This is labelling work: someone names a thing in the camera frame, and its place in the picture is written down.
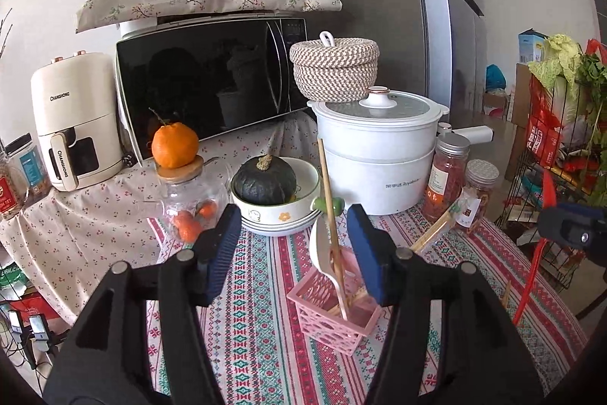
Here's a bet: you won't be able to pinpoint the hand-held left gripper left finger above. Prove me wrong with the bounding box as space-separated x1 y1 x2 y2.
45 203 244 405

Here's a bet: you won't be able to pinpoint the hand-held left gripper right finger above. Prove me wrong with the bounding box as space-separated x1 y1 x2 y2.
346 203 544 405

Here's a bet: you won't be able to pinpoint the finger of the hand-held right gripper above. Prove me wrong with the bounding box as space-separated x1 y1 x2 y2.
538 202 607 266

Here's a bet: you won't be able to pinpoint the red spoon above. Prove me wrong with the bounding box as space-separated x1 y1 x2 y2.
512 168 559 325

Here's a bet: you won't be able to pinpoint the white spoon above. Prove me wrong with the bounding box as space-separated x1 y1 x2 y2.
309 215 361 323

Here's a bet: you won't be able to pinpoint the paper-wrapped chopsticks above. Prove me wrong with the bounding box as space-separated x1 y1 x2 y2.
409 199 468 253

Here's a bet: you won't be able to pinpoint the pink utensil holder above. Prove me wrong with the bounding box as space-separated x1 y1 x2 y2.
286 246 386 356

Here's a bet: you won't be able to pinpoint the white flower-print bowl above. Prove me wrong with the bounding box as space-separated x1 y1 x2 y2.
231 157 322 225

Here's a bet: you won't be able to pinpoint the striped patterned tablecloth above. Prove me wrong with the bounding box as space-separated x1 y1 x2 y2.
142 196 589 405

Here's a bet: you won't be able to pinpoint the small green ceramic piece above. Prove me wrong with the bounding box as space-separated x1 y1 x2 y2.
312 195 344 216

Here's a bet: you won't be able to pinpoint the glass jar with wooden lid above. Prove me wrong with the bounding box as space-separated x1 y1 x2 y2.
154 156 233 244

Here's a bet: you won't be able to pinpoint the dark green pumpkin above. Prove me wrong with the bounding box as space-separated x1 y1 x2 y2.
236 154 298 205

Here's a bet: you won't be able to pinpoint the white electric pot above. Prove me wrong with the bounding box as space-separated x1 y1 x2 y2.
307 86 494 216

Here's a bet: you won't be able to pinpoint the short jar of dried snacks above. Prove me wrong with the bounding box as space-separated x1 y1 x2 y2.
453 159 500 235

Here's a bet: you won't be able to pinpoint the red plastic bag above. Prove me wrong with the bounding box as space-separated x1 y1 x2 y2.
524 39 607 171

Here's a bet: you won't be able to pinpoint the tall jar of red snacks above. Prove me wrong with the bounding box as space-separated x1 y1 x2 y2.
422 134 471 223

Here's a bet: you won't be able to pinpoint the large orange with stem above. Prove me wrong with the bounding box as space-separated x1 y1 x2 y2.
149 108 200 169

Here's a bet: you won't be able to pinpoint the small-floral white tablecloth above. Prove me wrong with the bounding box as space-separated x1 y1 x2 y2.
0 115 333 325

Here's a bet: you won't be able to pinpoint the glass pot lid white knob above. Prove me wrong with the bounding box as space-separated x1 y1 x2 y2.
308 86 449 118

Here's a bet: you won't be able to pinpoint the leafy green vegetables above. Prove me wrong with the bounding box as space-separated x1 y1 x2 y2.
574 54 607 150

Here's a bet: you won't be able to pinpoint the blue plastic bag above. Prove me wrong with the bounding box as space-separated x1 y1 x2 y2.
486 64 506 91

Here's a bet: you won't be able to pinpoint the black microwave oven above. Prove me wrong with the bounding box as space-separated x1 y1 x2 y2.
115 13 316 164

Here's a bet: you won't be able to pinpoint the napa cabbage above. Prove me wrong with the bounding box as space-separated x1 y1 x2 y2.
528 34 586 102

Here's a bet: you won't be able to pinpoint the woven lidded basket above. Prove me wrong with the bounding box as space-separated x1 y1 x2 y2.
289 32 381 103

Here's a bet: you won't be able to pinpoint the blue carton box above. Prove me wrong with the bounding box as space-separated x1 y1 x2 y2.
518 28 551 65

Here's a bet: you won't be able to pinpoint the phone on tripod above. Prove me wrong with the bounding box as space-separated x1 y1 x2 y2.
27 314 52 356
8 309 25 346

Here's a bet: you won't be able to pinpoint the black-lid plastic jar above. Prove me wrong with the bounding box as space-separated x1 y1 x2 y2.
2 134 48 202

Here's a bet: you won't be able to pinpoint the cream air fryer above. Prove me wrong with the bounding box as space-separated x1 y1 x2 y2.
31 50 125 192

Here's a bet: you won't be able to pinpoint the red-label glass jar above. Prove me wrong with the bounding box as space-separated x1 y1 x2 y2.
0 151 27 221

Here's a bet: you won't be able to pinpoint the bare twigs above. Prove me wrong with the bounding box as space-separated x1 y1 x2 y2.
0 9 13 64

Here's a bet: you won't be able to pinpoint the black wire rack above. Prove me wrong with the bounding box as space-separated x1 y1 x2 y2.
495 68 607 292

